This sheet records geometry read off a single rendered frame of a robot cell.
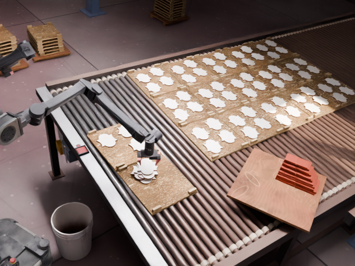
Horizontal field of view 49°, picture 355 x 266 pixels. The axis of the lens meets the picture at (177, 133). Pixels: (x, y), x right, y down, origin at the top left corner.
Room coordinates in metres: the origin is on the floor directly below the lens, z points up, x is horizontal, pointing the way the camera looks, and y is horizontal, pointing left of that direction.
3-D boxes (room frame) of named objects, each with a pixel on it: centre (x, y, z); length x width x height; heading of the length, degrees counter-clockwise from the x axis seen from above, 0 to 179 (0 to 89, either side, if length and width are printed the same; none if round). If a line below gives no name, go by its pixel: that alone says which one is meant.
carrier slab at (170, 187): (1.71, 0.09, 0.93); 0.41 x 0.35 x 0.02; 41
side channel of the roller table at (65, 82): (3.85, -0.48, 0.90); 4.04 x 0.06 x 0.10; 128
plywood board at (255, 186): (1.71, -0.66, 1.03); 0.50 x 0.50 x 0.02; 67
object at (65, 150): (2.06, 0.76, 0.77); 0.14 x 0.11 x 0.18; 38
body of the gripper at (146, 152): (1.71, 0.15, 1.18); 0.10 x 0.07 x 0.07; 101
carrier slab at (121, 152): (2.02, 0.37, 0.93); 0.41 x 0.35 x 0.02; 41
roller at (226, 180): (2.22, -0.05, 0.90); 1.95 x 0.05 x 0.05; 38
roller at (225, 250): (2.01, 0.22, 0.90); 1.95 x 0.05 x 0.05; 38
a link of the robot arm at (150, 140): (1.72, 0.15, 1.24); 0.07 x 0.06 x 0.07; 154
